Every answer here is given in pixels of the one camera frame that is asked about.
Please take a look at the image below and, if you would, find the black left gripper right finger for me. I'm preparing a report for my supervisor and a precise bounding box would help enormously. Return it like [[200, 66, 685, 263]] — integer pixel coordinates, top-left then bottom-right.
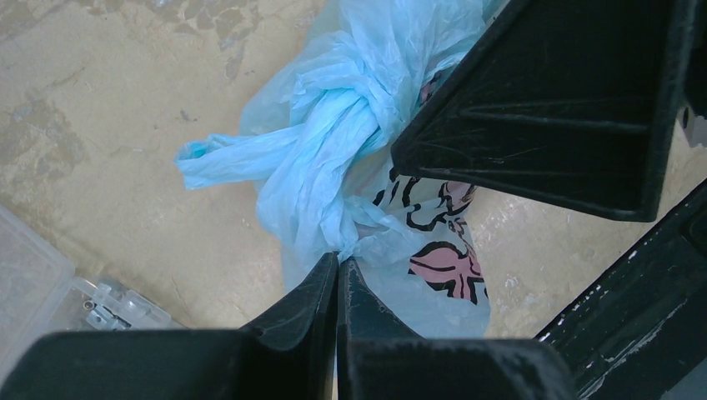
[[337, 259, 577, 399]]

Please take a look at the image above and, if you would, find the light blue plastic bag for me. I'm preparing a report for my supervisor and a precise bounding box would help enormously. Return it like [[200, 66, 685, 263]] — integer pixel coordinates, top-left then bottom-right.
[[175, 1, 500, 338]]

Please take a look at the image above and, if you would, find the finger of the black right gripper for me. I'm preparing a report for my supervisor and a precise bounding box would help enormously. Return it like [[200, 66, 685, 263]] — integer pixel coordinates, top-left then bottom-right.
[[392, 0, 699, 222], [538, 183, 706, 399]]

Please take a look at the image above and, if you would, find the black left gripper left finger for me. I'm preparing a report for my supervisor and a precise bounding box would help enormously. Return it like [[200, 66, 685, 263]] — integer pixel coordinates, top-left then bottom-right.
[[1, 252, 338, 399]]

